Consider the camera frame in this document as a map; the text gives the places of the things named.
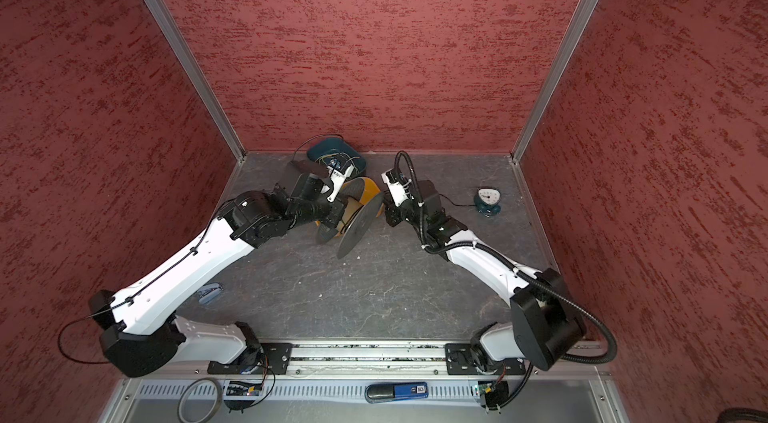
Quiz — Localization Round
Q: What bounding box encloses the grey cable spool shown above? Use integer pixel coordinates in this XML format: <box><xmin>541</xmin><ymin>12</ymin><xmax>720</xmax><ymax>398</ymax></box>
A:
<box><xmin>315</xmin><ymin>193</ymin><xmax>383</xmax><ymax>259</ymax></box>

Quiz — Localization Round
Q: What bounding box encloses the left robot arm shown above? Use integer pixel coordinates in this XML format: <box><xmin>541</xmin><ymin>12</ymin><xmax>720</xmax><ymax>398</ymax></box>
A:
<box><xmin>89</xmin><ymin>173</ymin><xmax>347</xmax><ymax>378</ymax></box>

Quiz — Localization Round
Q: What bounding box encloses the yellow plastic tray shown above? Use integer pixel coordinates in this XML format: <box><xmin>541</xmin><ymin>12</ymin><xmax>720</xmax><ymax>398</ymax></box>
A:
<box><xmin>319</xmin><ymin>176</ymin><xmax>381</xmax><ymax>243</ymax></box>

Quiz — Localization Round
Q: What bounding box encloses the teal plastic tray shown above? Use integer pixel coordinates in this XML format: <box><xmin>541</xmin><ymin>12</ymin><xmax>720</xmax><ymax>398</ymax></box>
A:
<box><xmin>306</xmin><ymin>134</ymin><xmax>367</xmax><ymax>178</ymax></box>

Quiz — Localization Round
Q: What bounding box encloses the teal kitchen scale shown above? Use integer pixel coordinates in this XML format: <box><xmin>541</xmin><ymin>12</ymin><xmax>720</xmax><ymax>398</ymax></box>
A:
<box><xmin>473</xmin><ymin>187</ymin><xmax>501</xmax><ymax>217</ymax></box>

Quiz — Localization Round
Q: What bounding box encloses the small blue object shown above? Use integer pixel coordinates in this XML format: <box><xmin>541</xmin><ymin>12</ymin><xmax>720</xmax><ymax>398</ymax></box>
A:
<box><xmin>196</xmin><ymin>283</ymin><xmax>223</xmax><ymax>305</ymax></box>

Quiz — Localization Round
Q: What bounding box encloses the blue black handheld device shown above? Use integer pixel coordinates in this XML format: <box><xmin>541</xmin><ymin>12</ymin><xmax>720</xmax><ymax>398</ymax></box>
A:
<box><xmin>364</xmin><ymin>382</ymin><xmax>429</xmax><ymax>404</ymax></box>

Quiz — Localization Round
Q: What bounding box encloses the left corner aluminium profile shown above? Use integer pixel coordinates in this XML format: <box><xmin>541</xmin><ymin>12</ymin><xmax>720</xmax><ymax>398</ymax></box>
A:
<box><xmin>143</xmin><ymin>0</ymin><xmax>247</xmax><ymax>163</ymax></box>

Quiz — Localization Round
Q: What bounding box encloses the corner aluminium profile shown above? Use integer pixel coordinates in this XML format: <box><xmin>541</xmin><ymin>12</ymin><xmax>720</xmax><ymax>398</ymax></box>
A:
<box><xmin>143</xmin><ymin>0</ymin><xmax>247</xmax><ymax>163</ymax></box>
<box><xmin>511</xmin><ymin>0</ymin><xmax>600</xmax><ymax>165</ymax></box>

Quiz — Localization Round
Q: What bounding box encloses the right corner aluminium profile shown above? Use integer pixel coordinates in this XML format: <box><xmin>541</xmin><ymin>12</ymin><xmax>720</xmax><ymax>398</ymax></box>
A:
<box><xmin>511</xmin><ymin>0</ymin><xmax>600</xmax><ymax>165</ymax></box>

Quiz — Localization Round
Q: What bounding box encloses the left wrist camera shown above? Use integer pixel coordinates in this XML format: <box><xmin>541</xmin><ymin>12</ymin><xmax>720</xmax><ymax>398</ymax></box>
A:
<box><xmin>326</xmin><ymin>163</ymin><xmax>355</xmax><ymax>203</ymax></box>

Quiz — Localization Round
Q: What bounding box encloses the yellow-green cable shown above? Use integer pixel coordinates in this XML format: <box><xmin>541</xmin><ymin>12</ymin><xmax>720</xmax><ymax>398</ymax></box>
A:
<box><xmin>320</xmin><ymin>152</ymin><xmax>361</xmax><ymax>171</ymax></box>

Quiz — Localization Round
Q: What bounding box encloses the aluminium rail frame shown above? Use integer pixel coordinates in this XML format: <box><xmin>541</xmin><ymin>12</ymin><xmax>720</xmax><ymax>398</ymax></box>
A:
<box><xmin>125</xmin><ymin>338</ymin><xmax>607</xmax><ymax>381</ymax></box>

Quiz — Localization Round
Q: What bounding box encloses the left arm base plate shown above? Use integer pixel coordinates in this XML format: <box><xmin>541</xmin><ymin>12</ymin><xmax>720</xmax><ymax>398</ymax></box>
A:
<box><xmin>207</xmin><ymin>342</ymin><xmax>293</xmax><ymax>375</ymax></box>

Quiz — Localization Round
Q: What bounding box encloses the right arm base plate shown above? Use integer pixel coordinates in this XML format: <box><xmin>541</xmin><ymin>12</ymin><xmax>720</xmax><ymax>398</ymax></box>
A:
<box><xmin>444</xmin><ymin>343</ymin><xmax>526</xmax><ymax>377</ymax></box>

